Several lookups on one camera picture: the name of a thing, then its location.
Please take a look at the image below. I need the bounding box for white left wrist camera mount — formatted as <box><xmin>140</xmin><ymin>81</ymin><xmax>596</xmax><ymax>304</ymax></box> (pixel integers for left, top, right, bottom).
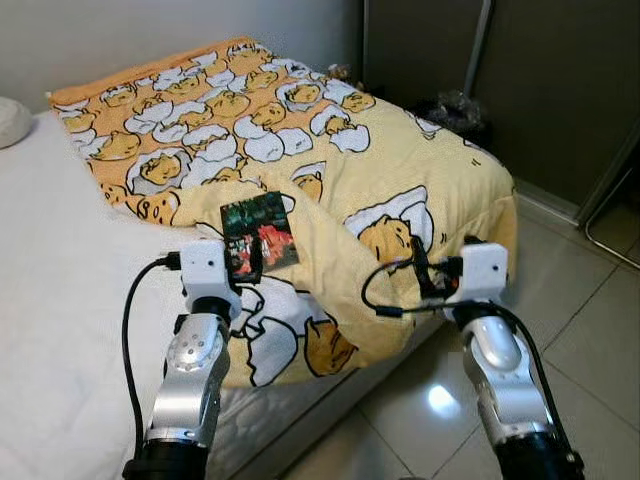
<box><xmin>179</xmin><ymin>239</ymin><xmax>242</xmax><ymax>320</ymax></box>

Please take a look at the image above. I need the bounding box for book with red green cover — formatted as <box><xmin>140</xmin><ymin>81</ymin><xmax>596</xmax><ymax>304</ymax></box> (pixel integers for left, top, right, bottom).
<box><xmin>219</xmin><ymin>192</ymin><xmax>300</xmax><ymax>282</ymax></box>

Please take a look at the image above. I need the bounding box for dark grey wardrobe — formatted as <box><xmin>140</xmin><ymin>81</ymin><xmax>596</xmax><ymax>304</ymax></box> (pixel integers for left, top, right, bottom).
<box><xmin>361</xmin><ymin>0</ymin><xmax>640</xmax><ymax>217</ymax></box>

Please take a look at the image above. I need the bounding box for silver metal rack frame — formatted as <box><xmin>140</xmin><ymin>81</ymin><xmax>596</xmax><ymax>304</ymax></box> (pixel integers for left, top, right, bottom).
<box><xmin>579</xmin><ymin>139</ymin><xmax>640</xmax><ymax>270</ymax></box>

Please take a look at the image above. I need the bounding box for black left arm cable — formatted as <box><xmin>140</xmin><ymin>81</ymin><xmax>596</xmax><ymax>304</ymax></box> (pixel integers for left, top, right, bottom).
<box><xmin>121</xmin><ymin>252</ymin><xmax>187</xmax><ymax>462</ymax></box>

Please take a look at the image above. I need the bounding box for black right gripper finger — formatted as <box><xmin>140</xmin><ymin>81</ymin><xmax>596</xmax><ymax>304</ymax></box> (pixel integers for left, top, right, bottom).
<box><xmin>409</xmin><ymin>236</ymin><xmax>434</xmax><ymax>299</ymax></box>

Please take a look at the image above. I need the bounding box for black plastic bag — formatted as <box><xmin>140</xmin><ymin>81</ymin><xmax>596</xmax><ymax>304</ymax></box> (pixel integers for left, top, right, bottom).
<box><xmin>414</xmin><ymin>89</ymin><xmax>492</xmax><ymax>147</ymax></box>

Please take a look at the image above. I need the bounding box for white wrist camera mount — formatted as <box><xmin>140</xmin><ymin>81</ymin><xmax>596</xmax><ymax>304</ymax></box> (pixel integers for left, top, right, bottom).
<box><xmin>179</xmin><ymin>239</ymin><xmax>242</xmax><ymax>320</ymax></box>
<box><xmin>444</xmin><ymin>242</ymin><xmax>510</xmax><ymax>322</ymax></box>

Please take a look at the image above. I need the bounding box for yellow cartoon print quilt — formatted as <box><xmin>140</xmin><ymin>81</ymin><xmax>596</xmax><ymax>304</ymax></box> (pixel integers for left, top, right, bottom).
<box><xmin>47</xmin><ymin>36</ymin><xmax>520</xmax><ymax>390</ymax></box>

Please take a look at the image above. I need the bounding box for white quilted bed sheet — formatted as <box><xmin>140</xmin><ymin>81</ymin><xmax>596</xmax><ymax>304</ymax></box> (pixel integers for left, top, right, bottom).
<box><xmin>0</xmin><ymin>107</ymin><xmax>252</xmax><ymax>480</ymax></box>

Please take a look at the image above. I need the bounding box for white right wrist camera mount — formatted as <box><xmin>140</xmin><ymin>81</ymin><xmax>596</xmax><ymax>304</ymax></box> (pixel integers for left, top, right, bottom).
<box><xmin>444</xmin><ymin>242</ymin><xmax>510</xmax><ymax>322</ymax></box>

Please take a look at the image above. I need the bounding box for grey quilted mattress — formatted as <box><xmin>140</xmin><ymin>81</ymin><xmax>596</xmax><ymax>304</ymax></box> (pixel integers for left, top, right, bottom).
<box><xmin>209</xmin><ymin>318</ymin><xmax>447</xmax><ymax>480</ymax></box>

